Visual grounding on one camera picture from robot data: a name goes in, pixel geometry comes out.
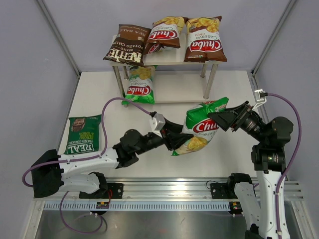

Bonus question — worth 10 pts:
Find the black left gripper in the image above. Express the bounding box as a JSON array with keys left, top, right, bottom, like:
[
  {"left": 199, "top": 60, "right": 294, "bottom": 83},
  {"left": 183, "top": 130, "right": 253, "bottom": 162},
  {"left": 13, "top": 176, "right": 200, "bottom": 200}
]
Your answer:
[{"left": 135, "top": 118, "right": 193, "bottom": 156}]

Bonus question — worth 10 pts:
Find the brown Kettle potato chips bag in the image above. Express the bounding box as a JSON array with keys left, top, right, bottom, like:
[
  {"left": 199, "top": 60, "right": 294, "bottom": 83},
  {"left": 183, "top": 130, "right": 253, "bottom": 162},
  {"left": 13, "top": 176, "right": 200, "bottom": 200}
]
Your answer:
[{"left": 103, "top": 24, "right": 151, "bottom": 66}]

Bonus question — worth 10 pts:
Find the aluminium mounting rail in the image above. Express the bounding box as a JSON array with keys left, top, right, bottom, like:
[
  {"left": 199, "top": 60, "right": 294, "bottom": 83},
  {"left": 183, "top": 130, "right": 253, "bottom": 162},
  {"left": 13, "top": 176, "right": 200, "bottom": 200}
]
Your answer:
[{"left": 33, "top": 180, "right": 304, "bottom": 202}]

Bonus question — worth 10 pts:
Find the white slotted cable duct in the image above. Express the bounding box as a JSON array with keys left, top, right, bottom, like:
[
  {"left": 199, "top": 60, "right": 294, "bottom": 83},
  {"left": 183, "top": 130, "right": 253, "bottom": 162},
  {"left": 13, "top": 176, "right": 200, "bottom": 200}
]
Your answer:
[{"left": 43, "top": 201, "right": 230, "bottom": 212}]

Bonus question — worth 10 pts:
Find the brown Chuba cassava chips bag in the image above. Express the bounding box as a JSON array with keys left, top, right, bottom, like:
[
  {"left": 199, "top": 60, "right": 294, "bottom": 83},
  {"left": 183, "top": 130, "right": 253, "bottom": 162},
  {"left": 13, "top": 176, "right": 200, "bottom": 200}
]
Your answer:
[{"left": 184, "top": 16, "right": 227, "bottom": 63}]

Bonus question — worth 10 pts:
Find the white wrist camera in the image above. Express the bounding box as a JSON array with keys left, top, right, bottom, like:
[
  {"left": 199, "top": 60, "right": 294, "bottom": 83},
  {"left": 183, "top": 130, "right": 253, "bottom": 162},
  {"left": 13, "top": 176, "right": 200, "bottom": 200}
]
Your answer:
[
  {"left": 149, "top": 112, "right": 165, "bottom": 135},
  {"left": 252, "top": 89, "right": 268, "bottom": 110}
]

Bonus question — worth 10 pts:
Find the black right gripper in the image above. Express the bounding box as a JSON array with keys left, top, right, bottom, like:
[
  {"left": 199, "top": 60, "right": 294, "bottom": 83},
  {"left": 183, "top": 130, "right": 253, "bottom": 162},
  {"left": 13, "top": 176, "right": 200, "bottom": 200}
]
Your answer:
[{"left": 208, "top": 101, "right": 268, "bottom": 144}]

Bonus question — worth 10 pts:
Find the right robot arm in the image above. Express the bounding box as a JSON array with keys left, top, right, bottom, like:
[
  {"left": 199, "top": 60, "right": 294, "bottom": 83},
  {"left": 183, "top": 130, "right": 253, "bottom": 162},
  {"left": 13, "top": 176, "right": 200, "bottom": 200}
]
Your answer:
[{"left": 208, "top": 102, "right": 294, "bottom": 239}]

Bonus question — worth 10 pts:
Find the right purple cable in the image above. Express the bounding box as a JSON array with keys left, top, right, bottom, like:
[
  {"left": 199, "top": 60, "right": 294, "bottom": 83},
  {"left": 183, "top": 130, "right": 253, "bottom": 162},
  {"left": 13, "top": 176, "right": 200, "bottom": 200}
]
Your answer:
[{"left": 266, "top": 92, "right": 303, "bottom": 239}]

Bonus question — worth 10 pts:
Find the green Real hand cooked bag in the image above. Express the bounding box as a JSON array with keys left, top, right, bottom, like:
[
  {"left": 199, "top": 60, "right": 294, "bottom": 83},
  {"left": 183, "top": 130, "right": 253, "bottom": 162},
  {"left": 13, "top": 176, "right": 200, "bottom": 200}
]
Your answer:
[{"left": 64, "top": 115, "right": 101, "bottom": 154}]

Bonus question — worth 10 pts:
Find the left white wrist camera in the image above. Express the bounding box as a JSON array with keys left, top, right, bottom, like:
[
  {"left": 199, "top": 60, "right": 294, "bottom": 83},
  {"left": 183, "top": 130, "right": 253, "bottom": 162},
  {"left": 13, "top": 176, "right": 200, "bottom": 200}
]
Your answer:
[{"left": 149, "top": 112, "right": 165, "bottom": 135}]

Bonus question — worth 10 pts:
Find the brown Chuba bag text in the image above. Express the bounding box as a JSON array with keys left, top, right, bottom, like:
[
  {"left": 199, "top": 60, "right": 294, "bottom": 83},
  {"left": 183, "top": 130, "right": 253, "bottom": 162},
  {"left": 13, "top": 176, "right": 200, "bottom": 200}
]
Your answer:
[{"left": 144, "top": 16, "right": 187, "bottom": 55}]

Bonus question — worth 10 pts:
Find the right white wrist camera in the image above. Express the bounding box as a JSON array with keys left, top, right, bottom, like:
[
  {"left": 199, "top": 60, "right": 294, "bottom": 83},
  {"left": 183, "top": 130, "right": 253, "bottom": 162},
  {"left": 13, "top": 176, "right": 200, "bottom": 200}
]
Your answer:
[{"left": 252, "top": 89, "right": 268, "bottom": 110}]

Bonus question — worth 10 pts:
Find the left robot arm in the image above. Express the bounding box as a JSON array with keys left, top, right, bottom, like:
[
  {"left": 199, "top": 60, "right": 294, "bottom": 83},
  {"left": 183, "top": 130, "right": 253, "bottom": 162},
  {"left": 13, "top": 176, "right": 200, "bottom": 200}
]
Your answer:
[{"left": 31, "top": 121, "right": 193, "bottom": 198}]

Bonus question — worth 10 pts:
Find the green Chuba cassava chips bag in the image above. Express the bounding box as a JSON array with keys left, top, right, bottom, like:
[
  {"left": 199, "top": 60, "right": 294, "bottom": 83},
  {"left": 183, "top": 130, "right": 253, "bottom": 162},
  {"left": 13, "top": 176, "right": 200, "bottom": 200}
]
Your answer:
[{"left": 125, "top": 65, "right": 157, "bottom": 105}]

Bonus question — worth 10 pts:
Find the white two-tier shelf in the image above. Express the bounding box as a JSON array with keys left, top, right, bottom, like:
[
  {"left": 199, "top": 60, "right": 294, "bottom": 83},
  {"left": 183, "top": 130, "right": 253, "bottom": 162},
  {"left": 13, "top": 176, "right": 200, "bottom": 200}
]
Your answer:
[{"left": 107, "top": 33, "right": 220, "bottom": 108}]

